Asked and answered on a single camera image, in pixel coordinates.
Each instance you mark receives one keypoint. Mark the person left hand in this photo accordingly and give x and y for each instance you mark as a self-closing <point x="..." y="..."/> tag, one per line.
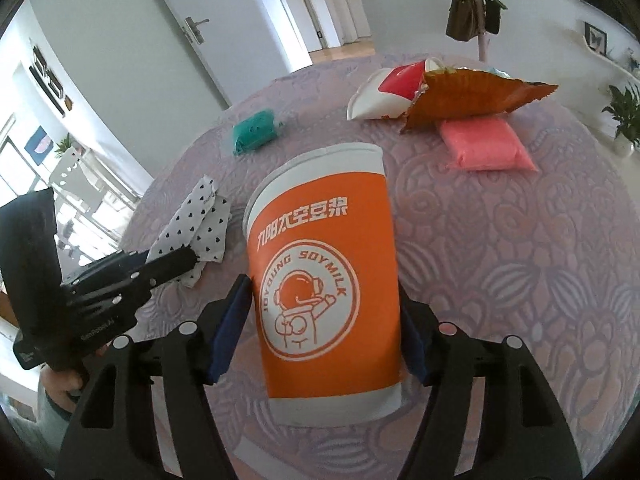
<point x="62" y="387"/>

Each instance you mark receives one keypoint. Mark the brown tote bag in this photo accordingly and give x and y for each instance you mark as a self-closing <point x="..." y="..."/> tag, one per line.
<point x="463" y="22"/>

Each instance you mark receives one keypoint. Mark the white lower wall shelf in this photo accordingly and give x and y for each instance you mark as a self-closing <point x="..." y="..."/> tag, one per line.
<point x="580" y="40"/>

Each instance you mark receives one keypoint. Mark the orange snack bag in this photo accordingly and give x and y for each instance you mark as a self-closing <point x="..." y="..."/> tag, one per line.
<point x="462" y="93"/>

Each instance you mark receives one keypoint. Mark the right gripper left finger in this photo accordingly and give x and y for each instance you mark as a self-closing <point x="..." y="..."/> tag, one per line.
<point x="113" y="434"/>

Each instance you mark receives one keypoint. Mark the pink floral tablecloth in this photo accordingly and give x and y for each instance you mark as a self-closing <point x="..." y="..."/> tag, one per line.
<point x="551" y="256"/>

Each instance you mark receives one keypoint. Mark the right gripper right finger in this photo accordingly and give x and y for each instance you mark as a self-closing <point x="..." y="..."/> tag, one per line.
<point x="523" y="431"/>

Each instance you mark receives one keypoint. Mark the green tissue pack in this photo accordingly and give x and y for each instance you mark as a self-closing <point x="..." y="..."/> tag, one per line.
<point x="254" y="132"/>

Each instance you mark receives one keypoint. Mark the small black bag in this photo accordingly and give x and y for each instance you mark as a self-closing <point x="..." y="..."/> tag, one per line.
<point x="493" y="10"/>

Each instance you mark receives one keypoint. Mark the pink tissue pack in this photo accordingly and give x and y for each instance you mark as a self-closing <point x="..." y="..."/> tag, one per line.
<point x="484" y="144"/>

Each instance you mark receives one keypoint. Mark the potted green plant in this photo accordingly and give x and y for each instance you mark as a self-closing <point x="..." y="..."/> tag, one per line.
<point x="624" y="109"/>

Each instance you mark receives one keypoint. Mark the orange soymilk paper cup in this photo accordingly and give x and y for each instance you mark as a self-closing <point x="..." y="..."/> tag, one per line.
<point x="320" y="246"/>

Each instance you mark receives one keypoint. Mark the polka dot paper wrapper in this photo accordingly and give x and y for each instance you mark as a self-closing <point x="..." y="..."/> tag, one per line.
<point x="200" y="223"/>

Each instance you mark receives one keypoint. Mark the red white paper cup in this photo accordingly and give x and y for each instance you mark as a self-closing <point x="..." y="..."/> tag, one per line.
<point x="389" y="92"/>

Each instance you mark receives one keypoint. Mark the framed butterfly picture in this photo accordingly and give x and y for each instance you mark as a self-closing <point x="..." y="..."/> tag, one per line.
<point x="596" y="39"/>

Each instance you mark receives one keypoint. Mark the white interior door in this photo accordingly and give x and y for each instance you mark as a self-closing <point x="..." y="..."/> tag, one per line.
<point x="243" y="44"/>

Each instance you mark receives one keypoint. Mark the pink coat rack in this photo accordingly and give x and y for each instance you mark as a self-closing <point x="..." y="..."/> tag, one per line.
<point x="482" y="36"/>

